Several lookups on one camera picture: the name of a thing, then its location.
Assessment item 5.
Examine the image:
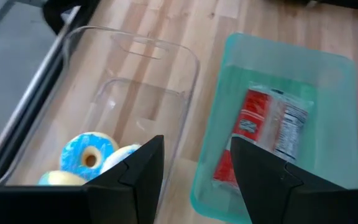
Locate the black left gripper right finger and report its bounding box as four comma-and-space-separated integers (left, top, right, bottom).
230, 136, 358, 224

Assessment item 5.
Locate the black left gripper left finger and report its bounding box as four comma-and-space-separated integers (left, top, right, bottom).
0, 134, 165, 224

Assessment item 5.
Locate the white-frosted toy donut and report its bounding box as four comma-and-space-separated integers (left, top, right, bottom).
99, 143, 142, 175

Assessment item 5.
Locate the blue-frosted toy donut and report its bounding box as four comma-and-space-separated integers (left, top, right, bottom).
59, 131, 120, 182

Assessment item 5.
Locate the green-frosted toy donut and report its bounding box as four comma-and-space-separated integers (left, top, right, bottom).
37, 170, 88, 187

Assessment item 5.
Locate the red plastic-wrapped package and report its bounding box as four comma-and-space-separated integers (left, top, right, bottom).
212, 81, 315, 190

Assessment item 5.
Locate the clear plastic bin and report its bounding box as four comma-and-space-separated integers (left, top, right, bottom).
0, 25, 201, 224

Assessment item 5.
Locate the teal translucent plastic bin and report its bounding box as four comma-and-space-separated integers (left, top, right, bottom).
190, 32, 358, 224

